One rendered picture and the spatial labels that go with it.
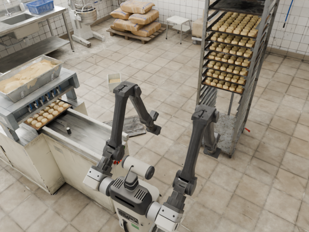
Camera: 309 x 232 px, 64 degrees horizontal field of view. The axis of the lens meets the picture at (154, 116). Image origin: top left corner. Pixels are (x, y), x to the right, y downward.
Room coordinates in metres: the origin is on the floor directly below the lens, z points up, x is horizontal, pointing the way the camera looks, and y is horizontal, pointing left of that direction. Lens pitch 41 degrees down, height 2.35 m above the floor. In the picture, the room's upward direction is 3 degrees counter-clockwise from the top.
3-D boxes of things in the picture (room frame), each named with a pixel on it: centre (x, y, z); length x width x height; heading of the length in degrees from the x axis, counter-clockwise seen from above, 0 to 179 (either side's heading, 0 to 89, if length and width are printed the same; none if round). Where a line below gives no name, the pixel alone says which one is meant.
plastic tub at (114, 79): (3.55, 0.64, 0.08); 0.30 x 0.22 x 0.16; 8
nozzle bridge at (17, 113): (1.83, 1.05, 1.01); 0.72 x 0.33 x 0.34; 146
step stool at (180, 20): (5.34, -0.65, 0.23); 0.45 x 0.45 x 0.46; 45
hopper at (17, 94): (1.83, 1.05, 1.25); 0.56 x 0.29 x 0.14; 146
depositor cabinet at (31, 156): (2.10, 1.44, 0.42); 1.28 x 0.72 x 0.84; 56
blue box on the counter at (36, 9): (4.96, 2.04, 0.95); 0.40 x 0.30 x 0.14; 146
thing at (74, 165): (1.54, 0.63, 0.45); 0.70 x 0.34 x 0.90; 56
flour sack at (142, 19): (5.56, 0.10, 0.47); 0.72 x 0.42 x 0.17; 148
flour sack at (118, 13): (5.91, 0.51, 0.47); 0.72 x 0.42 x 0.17; 143
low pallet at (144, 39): (5.74, 0.31, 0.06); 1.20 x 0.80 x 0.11; 55
